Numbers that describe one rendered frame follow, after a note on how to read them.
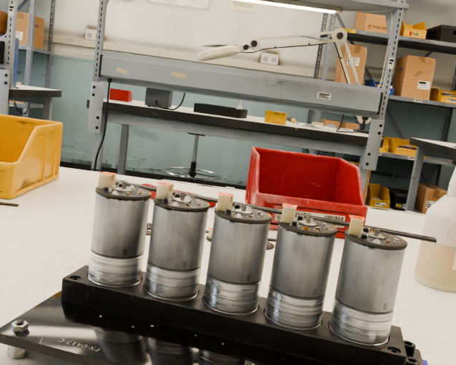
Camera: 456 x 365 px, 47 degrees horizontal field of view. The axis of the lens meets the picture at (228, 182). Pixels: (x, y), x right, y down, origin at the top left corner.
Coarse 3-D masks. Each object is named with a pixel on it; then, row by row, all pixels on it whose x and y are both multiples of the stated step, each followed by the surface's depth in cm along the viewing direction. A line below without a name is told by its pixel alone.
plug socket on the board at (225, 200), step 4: (220, 192) 23; (220, 196) 22; (224, 196) 22; (228, 196) 22; (232, 196) 23; (220, 200) 22; (224, 200) 22; (228, 200) 22; (232, 200) 23; (220, 204) 22; (224, 204) 22; (228, 204) 22; (220, 208) 22; (224, 208) 22; (228, 208) 22; (232, 208) 23
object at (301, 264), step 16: (304, 224) 22; (288, 240) 21; (304, 240) 21; (320, 240) 21; (288, 256) 21; (304, 256) 21; (320, 256) 21; (272, 272) 22; (288, 272) 21; (304, 272) 21; (320, 272) 21; (272, 288) 22; (288, 288) 21; (304, 288) 21; (320, 288) 22; (272, 304) 22; (288, 304) 22; (304, 304) 21; (320, 304) 22; (272, 320) 22; (288, 320) 22; (304, 320) 22; (320, 320) 22
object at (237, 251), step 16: (224, 224) 22; (240, 224) 22; (256, 224) 22; (224, 240) 22; (240, 240) 22; (256, 240) 22; (224, 256) 22; (240, 256) 22; (256, 256) 22; (208, 272) 23; (224, 272) 22; (240, 272) 22; (256, 272) 22; (208, 288) 23; (224, 288) 22; (240, 288) 22; (256, 288) 22; (208, 304) 23; (224, 304) 22; (240, 304) 22; (256, 304) 23
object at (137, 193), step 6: (120, 186) 24; (96, 192) 23; (102, 192) 23; (108, 192) 23; (120, 192) 23; (126, 192) 23; (132, 192) 24; (138, 192) 24; (144, 192) 24; (150, 192) 24; (120, 198) 23; (126, 198) 23; (132, 198) 23; (138, 198) 23; (144, 198) 23
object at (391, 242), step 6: (366, 228) 22; (348, 234) 21; (360, 234) 21; (366, 234) 21; (384, 234) 22; (390, 234) 22; (354, 240) 21; (360, 240) 21; (366, 240) 21; (372, 240) 21; (384, 240) 21; (390, 240) 21; (396, 240) 21; (402, 240) 21; (378, 246) 20; (384, 246) 20; (390, 246) 20; (396, 246) 20; (402, 246) 21
